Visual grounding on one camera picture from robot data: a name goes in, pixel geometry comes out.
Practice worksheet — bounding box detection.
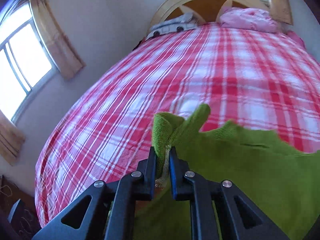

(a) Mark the pink cloth beside bed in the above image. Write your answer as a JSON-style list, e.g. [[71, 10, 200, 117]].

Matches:
[[286, 30, 306, 49]]

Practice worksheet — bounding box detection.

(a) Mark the side window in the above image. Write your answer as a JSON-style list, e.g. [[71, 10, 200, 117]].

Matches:
[[1, 2, 57, 122]]

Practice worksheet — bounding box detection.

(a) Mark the red white plaid bedsheet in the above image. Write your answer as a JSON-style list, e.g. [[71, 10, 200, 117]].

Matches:
[[35, 23, 319, 226]]

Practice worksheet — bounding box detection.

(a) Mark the yellow right window curtain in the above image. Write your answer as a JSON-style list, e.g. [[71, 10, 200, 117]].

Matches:
[[268, 0, 293, 25]]

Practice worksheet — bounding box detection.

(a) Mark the cream wooden headboard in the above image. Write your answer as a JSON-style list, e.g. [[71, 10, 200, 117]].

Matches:
[[150, 0, 268, 27]]

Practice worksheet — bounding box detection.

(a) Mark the green orange striped knit sweater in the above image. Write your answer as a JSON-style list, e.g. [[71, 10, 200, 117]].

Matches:
[[130, 104, 319, 239]]

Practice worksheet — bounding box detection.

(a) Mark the yellow side curtain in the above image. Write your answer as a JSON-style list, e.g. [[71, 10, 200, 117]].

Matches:
[[29, 0, 85, 80]]

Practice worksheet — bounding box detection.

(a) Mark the pink pillow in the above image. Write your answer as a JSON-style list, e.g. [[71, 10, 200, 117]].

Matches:
[[218, 7, 280, 33]]

